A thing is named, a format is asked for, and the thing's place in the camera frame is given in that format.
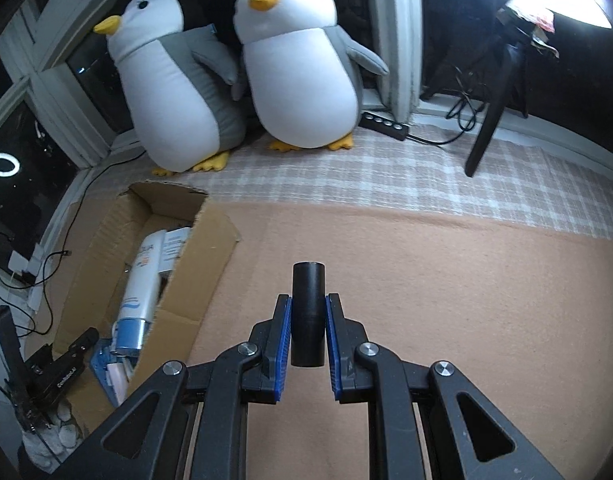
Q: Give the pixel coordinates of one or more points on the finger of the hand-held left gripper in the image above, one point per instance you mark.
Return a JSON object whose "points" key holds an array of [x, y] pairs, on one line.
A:
{"points": [[6, 350], [81, 341]]}

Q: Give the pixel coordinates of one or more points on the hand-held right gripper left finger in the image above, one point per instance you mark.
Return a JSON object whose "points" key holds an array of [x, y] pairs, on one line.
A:
{"points": [[285, 345]]}

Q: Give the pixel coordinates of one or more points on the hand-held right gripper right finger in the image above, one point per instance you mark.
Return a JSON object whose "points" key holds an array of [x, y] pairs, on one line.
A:
{"points": [[332, 345]]}

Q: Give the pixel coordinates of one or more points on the light blue phone stand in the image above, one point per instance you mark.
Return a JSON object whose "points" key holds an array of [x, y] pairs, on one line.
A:
{"points": [[102, 365]]}

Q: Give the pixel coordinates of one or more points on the black cylinder tube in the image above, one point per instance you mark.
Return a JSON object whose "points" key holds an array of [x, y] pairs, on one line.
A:
{"points": [[309, 310]]}

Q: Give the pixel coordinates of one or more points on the white lotion tube blue cap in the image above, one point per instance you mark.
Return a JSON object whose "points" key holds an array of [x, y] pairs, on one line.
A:
{"points": [[139, 290]]}

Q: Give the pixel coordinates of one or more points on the brown cardboard box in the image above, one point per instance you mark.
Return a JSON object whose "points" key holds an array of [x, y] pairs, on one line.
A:
{"points": [[206, 260]]}

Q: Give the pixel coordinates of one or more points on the white charger adapter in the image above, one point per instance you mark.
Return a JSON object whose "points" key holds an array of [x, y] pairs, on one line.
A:
{"points": [[175, 250]]}

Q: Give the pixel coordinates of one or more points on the person's left hand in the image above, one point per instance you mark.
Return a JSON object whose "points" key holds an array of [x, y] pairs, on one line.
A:
{"points": [[56, 435]]}

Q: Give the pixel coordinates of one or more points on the plaid cloth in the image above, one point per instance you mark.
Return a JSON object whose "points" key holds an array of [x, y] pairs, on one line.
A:
{"points": [[386, 175]]}

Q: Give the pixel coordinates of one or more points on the large penguin plush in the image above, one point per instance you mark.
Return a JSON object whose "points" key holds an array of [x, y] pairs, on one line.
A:
{"points": [[166, 95]]}

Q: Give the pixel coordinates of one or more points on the small penguin plush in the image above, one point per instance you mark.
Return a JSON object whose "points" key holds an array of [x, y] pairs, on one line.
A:
{"points": [[306, 80]]}

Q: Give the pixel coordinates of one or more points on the black tripod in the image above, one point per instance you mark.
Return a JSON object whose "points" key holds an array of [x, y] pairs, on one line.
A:
{"points": [[491, 120]]}

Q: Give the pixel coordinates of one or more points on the crumpled plastic tag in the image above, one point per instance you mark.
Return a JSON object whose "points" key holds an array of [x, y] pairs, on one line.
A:
{"points": [[541, 25]]}

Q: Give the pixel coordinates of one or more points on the black inline switch controller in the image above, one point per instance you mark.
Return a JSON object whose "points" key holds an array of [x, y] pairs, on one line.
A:
{"points": [[385, 125]]}

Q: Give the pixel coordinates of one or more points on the white window frame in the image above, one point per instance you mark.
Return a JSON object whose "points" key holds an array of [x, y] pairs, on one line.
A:
{"points": [[396, 35]]}

